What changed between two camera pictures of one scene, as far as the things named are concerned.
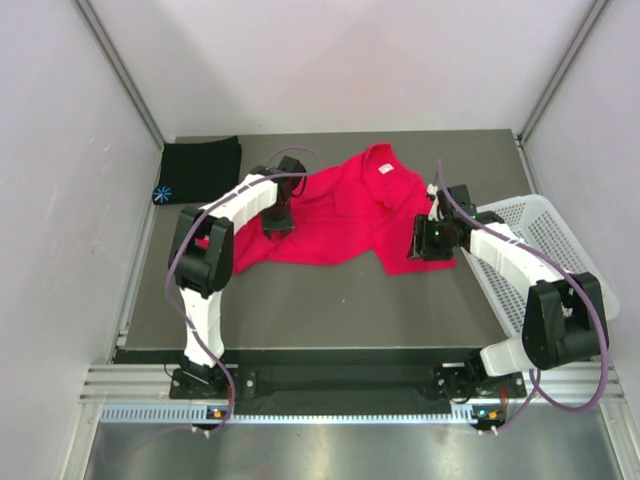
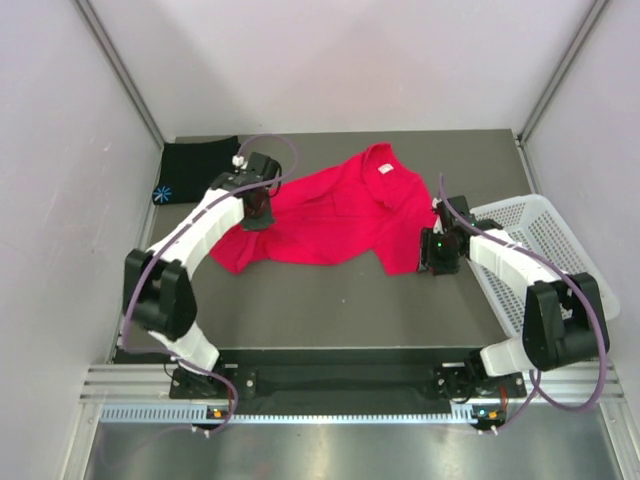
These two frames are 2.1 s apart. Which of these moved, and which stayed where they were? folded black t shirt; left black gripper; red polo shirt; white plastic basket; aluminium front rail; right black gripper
Moved: right black gripper; left black gripper
Stayed: folded black t shirt; red polo shirt; aluminium front rail; white plastic basket
